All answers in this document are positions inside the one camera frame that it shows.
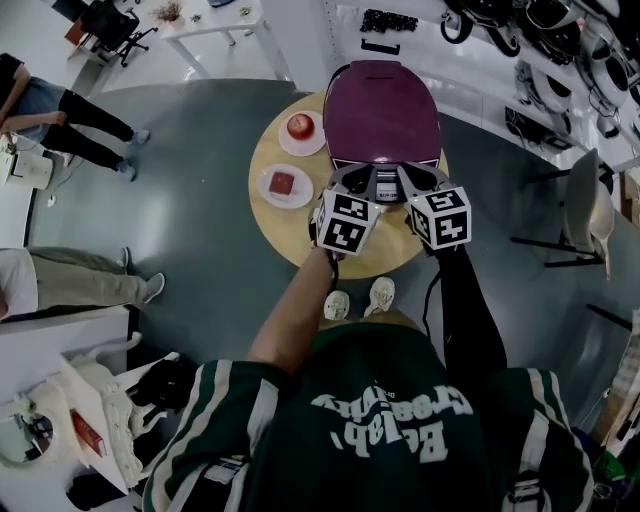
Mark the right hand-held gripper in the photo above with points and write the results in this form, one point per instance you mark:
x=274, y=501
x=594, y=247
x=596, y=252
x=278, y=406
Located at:
x=445, y=220

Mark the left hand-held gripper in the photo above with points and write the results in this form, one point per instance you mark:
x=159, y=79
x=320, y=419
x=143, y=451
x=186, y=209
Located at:
x=345, y=225

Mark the purple rice cooker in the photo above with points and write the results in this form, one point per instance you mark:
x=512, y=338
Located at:
x=380, y=115

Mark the person's right forearm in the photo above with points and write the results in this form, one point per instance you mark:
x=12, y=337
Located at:
x=470, y=310

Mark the person's left forearm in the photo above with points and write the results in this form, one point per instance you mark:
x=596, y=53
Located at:
x=295, y=310

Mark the white plate under cake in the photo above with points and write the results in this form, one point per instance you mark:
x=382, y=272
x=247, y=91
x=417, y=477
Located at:
x=300, y=197

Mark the white plate under apple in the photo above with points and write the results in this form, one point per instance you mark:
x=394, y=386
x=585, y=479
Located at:
x=305, y=147

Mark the red cake slice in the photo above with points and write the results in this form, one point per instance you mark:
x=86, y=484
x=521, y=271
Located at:
x=281, y=183

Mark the red apple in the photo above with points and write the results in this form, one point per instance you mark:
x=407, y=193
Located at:
x=300, y=126

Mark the round wooden side table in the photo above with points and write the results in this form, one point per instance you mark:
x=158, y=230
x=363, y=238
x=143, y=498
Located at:
x=280, y=235

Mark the person's right shoe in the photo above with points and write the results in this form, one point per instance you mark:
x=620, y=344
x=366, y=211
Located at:
x=380, y=295

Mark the person's shoe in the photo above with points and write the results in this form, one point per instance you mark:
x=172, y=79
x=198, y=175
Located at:
x=336, y=305
x=380, y=295

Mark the person's left shoe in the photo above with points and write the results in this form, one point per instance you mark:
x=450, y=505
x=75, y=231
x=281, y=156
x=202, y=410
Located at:
x=336, y=305

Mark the pile of black clips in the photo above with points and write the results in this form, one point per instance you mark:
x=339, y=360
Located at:
x=390, y=21

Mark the grey chair with black legs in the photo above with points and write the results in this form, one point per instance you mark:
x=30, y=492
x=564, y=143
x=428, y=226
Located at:
x=582, y=200

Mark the row of white black headsets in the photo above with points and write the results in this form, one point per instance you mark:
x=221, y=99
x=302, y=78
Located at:
x=550, y=30

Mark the dried potted plant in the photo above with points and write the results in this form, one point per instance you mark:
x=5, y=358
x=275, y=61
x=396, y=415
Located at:
x=169, y=12

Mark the person's green striped shirt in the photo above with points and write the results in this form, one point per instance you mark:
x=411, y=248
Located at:
x=360, y=450

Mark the black backpack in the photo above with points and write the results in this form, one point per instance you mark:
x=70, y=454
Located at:
x=162, y=385

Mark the black office chair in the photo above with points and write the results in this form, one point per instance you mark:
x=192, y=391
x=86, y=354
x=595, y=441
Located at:
x=107, y=20

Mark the white box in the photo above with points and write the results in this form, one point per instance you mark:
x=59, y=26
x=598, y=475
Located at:
x=32, y=170

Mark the white ornate dressing table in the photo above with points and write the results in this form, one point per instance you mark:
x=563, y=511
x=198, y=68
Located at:
x=110, y=415

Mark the red book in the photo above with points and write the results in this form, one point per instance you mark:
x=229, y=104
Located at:
x=87, y=434

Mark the black fabric bag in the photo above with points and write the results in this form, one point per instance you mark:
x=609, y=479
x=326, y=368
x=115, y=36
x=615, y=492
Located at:
x=97, y=492

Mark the oval mirror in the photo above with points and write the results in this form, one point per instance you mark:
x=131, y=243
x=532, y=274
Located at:
x=27, y=440

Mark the black bracket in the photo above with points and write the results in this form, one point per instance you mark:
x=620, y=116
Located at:
x=380, y=47

